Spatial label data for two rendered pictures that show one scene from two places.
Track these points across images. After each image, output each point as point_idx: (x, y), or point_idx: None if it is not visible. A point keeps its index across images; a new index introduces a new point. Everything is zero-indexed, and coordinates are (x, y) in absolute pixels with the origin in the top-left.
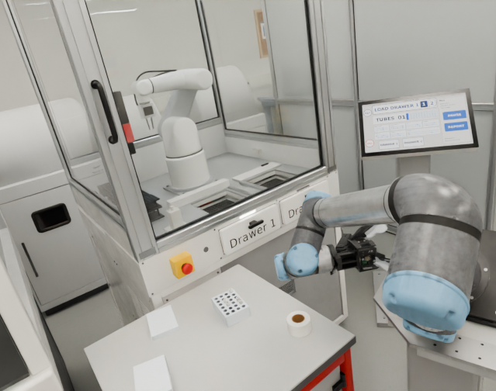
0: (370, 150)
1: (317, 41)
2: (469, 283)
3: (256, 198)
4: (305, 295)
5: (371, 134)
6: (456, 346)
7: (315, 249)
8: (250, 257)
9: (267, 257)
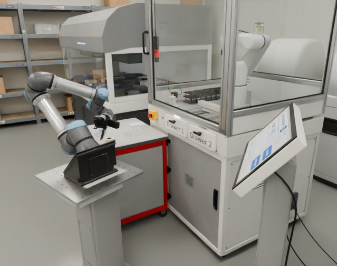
0: (249, 142)
1: (225, 30)
2: (25, 90)
3: (180, 112)
4: (197, 198)
5: (262, 131)
6: None
7: (88, 102)
8: (177, 140)
9: (183, 150)
